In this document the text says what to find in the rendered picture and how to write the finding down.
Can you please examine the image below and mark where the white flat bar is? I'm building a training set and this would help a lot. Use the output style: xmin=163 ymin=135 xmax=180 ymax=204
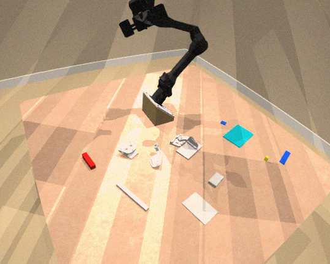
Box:
xmin=117 ymin=182 xmax=149 ymax=211

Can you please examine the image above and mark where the blue flat rectangular block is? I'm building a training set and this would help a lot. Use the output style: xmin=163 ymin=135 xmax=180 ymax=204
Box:
xmin=279 ymin=150 xmax=291 ymax=165

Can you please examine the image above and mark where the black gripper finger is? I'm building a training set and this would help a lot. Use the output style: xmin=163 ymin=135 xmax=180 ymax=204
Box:
xmin=132 ymin=15 xmax=145 ymax=31
xmin=142 ymin=10 xmax=155 ymax=27

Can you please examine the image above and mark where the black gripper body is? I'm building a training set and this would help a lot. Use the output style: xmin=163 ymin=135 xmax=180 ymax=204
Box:
xmin=119 ymin=4 xmax=168 ymax=37

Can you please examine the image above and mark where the small white rectangular block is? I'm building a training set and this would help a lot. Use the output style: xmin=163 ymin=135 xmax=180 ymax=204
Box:
xmin=208 ymin=172 xmax=224 ymax=188

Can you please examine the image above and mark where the red rectangular block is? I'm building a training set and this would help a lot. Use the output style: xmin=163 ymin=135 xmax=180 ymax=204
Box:
xmin=82 ymin=152 xmax=96 ymax=170

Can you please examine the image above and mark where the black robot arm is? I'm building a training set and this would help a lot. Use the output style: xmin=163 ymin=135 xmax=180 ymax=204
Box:
xmin=129 ymin=0 xmax=208 ymax=106

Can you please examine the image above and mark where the cyan flat square plate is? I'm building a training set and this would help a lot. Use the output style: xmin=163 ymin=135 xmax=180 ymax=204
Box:
xmin=223 ymin=124 xmax=254 ymax=148

